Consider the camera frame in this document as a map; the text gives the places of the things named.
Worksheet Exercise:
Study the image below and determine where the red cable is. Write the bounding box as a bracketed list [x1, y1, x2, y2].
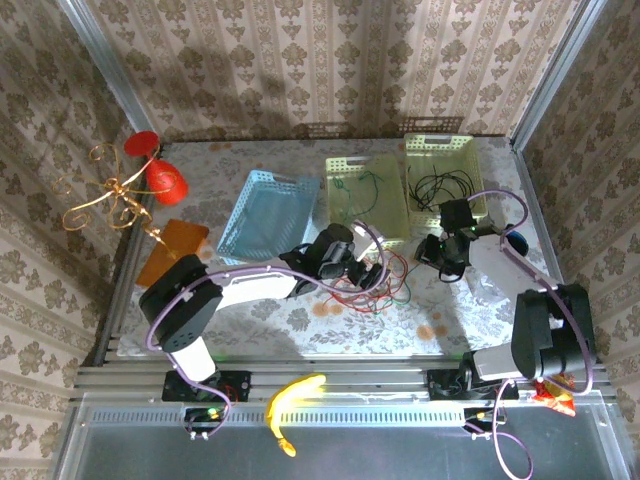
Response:
[319, 252, 406, 314]

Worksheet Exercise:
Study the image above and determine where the black cable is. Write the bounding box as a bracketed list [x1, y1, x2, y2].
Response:
[407, 169, 451, 211]
[424, 167, 476, 209]

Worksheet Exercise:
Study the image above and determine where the green cable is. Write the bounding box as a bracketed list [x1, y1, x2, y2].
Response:
[332, 175, 354, 224]
[355, 169, 384, 217]

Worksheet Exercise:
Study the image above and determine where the shallow pale yellow basket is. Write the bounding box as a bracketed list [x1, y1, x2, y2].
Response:
[324, 154, 409, 251]

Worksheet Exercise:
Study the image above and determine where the blue perforated plastic basket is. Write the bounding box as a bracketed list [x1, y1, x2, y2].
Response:
[215, 168, 322, 266]

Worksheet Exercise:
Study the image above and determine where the blue mug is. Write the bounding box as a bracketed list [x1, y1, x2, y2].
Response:
[502, 224, 530, 256]

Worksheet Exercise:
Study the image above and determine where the deep pale yellow basket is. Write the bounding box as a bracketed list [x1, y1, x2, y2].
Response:
[403, 132, 489, 229]

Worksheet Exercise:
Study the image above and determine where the orange board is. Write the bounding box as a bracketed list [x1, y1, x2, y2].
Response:
[134, 218, 211, 289]

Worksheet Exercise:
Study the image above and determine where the yellow banana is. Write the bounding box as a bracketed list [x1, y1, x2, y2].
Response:
[264, 373, 329, 459]

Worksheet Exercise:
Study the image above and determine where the perforated metal strip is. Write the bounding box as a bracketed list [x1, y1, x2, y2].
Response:
[82, 405, 469, 426]

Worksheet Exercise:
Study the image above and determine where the red plastic goblet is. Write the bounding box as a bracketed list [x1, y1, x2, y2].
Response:
[123, 130, 190, 206]

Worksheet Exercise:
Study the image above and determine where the black connector box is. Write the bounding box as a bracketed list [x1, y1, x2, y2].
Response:
[463, 407, 501, 441]
[183, 405, 226, 441]

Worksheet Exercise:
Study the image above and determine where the red snack packet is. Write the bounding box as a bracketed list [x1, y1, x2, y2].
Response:
[532, 377, 576, 417]

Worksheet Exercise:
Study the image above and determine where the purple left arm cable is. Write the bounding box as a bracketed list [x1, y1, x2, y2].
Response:
[145, 219, 394, 441]

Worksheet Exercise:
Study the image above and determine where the aluminium frame rail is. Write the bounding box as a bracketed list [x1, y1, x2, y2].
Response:
[69, 363, 619, 405]

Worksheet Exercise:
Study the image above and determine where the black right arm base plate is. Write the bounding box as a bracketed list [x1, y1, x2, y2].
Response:
[427, 368, 519, 402]

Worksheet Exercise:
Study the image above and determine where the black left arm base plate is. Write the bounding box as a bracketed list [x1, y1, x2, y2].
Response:
[162, 369, 252, 404]

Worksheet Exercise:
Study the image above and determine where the gold wire ornament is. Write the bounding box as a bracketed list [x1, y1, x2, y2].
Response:
[51, 141, 179, 261]

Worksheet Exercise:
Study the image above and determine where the aluminium frame post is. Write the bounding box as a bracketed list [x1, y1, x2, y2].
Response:
[508, 0, 615, 147]
[54, 0, 159, 135]

